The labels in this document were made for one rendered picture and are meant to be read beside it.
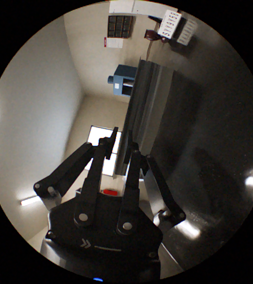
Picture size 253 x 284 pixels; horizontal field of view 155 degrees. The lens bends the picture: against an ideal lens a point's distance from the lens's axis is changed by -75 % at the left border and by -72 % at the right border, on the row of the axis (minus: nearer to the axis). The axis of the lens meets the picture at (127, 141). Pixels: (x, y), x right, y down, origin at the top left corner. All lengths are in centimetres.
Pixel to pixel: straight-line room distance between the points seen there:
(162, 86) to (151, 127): 12
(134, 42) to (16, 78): 219
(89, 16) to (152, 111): 235
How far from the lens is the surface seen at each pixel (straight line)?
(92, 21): 242
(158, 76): 30
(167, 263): 20
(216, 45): 20
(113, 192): 315
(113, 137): 15
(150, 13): 57
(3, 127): 185
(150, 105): 29
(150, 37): 61
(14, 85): 189
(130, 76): 205
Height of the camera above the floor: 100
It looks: 4 degrees down
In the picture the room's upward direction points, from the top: 78 degrees counter-clockwise
